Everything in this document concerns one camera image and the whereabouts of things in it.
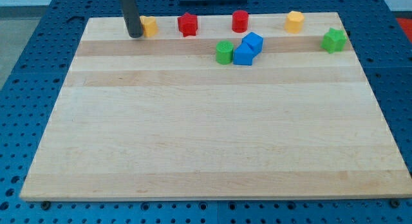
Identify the red star block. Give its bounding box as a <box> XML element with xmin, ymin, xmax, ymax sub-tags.
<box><xmin>177</xmin><ymin>12</ymin><xmax>198</xmax><ymax>37</ymax></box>

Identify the green star block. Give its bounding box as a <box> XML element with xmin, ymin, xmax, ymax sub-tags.
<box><xmin>321</xmin><ymin>28</ymin><xmax>347</xmax><ymax>53</ymax></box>

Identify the light wooden board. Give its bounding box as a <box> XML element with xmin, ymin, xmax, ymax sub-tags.
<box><xmin>20</xmin><ymin>12</ymin><xmax>411</xmax><ymax>201</ymax></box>

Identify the green cylinder block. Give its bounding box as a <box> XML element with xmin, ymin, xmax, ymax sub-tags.
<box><xmin>216</xmin><ymin>41</ymin><xmax>234</xmax><ymax>65</ymax></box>

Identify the blue block front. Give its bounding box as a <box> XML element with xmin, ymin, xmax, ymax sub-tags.
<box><xmin>233</xmin><ymin>43</ymin><xmax>255</xmax><ymax>66</ymax></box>

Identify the blue cube block rear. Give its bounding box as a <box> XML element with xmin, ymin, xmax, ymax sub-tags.
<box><xmin>241</xmin><ymin>32</ymin><xmax>264</xmax><ymax>55</ymax></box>

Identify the red cylinder block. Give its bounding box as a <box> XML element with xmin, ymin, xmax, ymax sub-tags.
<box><xmin>232</xmin><ymin>10</ymin><xmax>248</xmax><ymax>33</ymax></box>

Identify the yellow block beside tool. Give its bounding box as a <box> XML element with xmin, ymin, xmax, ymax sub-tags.
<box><xmin>140</xmin><ymin>15</ymin><xmax>158</xmax><ymax>37</ymax></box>

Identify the yellow hexagon block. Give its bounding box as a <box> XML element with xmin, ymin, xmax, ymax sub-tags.
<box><xmin>284</xmin><ymin>11</ymin><xmax>305</xmax><ymax>33</ymax></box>

